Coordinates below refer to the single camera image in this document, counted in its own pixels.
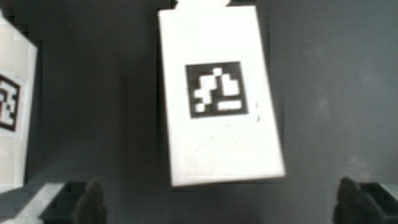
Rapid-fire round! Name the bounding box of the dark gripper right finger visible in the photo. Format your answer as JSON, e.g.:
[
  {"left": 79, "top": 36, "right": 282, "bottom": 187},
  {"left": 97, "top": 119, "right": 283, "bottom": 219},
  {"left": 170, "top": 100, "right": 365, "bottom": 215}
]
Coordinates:
[{"left": 335, "top": 177, "right": 398, "bottom": 224}]

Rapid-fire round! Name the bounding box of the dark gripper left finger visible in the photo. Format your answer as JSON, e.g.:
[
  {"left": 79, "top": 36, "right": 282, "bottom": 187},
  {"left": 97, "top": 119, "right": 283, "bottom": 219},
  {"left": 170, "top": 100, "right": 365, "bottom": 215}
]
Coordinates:
[{"left": 15, "top": 178, "right": 111, "bottom": 224}]

